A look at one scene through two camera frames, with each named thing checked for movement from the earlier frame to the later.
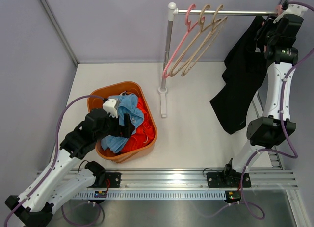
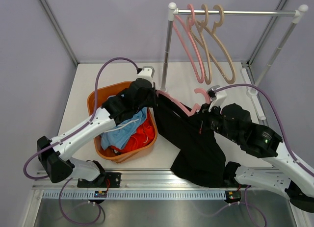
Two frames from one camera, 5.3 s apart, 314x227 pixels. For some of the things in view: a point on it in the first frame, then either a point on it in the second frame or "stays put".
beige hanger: [202, 30] to [202, 44]
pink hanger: [187, 21] to [188, 27]
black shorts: [245, 67] to [199, 158]
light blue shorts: [127, 104] stays put
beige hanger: [218, 23] to [200, 25]
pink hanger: [278, 9] to [188, 110]
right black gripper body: [266, 36] to [217, 125]
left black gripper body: [112, 128] to [150, 100]
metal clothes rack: [173, 12] stays put
